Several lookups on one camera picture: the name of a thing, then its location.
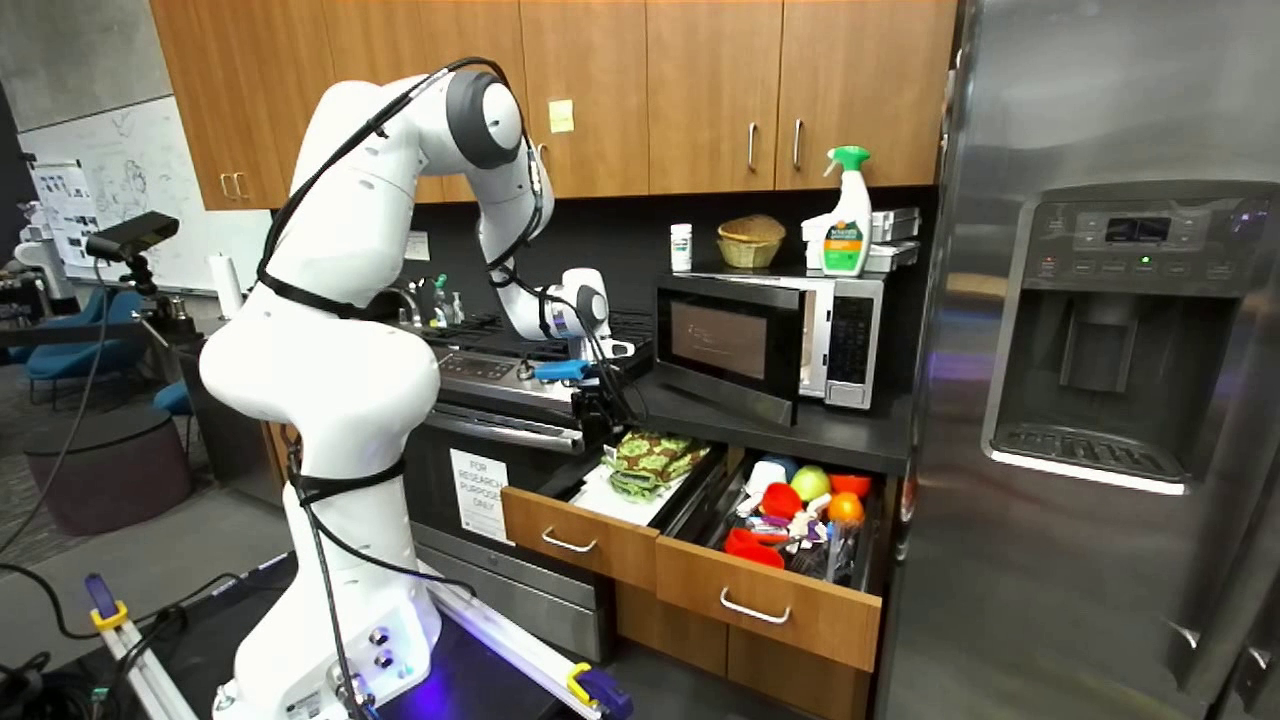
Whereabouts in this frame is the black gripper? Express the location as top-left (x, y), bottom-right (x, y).
top-left (572, 366), bottom-right (647, 459)

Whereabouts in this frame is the green patterned oven mitt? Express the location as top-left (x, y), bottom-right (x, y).
top-left (601, 433), bottom-right (677, 503)

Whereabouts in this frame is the white robot base table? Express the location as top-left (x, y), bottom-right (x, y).
top-left (78, 573), bottom-right (636, 720)

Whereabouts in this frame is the artichoke print oven mitt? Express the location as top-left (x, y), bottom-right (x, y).
top-left (636, 429), bottom-right (716, 491)

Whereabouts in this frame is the wooden drawer with white liner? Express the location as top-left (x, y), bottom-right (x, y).
top-left (497, 433), bottom-right (732, 598)

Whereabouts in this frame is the wooden drawer with toys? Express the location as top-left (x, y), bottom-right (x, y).
top-left (651, 447), bottom-right (896, 675)

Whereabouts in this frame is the white liner sheet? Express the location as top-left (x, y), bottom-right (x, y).
top-left (569, 456), bottom-right (674, 532)

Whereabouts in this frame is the white printed paper sheet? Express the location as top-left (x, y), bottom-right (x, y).
top-left (449, 446), bottom-right (515, 553)

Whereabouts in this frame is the white plastic cup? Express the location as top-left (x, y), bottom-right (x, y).
top-left (741, 456), bottom-right (794, 499)

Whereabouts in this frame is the stainless gas stove range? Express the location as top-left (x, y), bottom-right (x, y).
top-left (400, 342), bottom-right (632, 669)

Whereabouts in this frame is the stainless black microwave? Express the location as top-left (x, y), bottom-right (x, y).
top-left (651, 269), bottom-right (893, 433)

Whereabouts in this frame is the large red measuring cup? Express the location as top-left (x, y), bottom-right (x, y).
top-left (725, 528), bottom-right (794, 573)

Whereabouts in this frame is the small red measuring cup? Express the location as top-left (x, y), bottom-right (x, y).
top-left (757, 482), bottom-right (808, 528)

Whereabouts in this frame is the yellow green plastic ball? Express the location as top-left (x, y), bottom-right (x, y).
top-left (788, 459), bottom-right (833, 503)

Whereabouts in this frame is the woven basket bowl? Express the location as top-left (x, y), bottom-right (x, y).
top-left (712, 212), bottom-right (794, 278)

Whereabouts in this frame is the orange plastic ball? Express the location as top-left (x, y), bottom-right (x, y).
top-left (826, 488), bottom-right (867, 532)

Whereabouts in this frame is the yellow blue clamp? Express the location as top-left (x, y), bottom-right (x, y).
top-left (564, 656), bottom-right (636, 720)
top-left (80, 573), bottom-right (136, 642)

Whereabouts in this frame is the wooden lower cabinet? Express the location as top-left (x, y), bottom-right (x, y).
top-left (613, 575), bottom-right (875, 720)

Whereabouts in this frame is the white green spray bottle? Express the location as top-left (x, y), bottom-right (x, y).
top-left (795, 139), bottom-right (875, 279)

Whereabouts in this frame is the wooden cabinet door with note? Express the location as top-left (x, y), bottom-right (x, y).
top-left (515, 0), bottom-right (657, 204)

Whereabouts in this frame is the wooden upper cabinet door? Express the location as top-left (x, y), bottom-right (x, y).
top-left (643, 0), bottom-right (784, 200)
top-left (775, 0), bottom-right (963, 193)
top-left (144, 0), bottom-right (342, 215)
top-left (333, 0), bottom-right (527, 212)

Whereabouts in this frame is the dark round ottoman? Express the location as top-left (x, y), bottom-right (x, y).
top-left (24, 406), bottom-right (201, 537)

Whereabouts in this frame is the stainless steel refrigerator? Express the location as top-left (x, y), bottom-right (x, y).
top-left (871, 0), bottom-right (1280, 720)

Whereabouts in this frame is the blue chair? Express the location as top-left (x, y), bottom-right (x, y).
top-left (24, 286), bottom-right (159, 406)

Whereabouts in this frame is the silver drawer handle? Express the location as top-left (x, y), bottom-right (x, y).
top-left (537, 524), bottom-right (606, 562)
top-left (716, 583), bottom-right (795, 634)

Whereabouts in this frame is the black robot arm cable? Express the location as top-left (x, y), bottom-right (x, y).
top-left (252, 54), bottom-right (515, 324)

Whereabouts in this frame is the black camera on tripod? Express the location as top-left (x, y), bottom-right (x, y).
top-left (84, 210), bottom-right (184, 336)

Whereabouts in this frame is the wall whiteboard with drawings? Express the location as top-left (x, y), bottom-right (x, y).
top-left (51, 93), bottom-right (275, 291)

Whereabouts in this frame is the black floor cable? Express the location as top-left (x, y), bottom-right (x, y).
top-left (0, 555), bottom-right (113, 649)

